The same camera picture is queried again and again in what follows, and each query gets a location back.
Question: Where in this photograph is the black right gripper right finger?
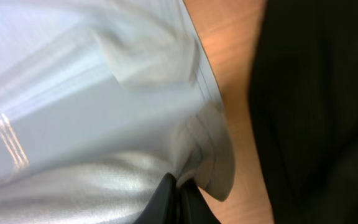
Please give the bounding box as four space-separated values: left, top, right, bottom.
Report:
178 179 221 224

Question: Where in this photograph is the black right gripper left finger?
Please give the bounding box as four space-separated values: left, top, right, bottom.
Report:
134 173 177 224

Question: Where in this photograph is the light blue t-shirt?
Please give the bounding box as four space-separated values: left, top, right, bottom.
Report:
0 0 235 223

